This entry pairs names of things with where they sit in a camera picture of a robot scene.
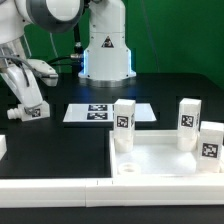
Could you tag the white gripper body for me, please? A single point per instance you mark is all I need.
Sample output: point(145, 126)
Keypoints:
point(23, 84)

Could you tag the white square table top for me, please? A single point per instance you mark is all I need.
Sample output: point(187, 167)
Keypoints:
point(155, 157)

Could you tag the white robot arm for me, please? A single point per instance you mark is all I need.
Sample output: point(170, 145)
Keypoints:
point(107, 59)

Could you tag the white marker sheet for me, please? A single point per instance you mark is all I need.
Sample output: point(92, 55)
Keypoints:
point(104, 113)

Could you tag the white left obstacle bar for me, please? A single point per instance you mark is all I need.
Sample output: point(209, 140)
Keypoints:
point(3, 146)

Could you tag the white obstacle bar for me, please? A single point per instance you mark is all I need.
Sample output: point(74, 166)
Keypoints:
point(3, 146)
point(112, 192)

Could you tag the white front obstacle bar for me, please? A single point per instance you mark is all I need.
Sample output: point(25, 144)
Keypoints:
point(112, 192)

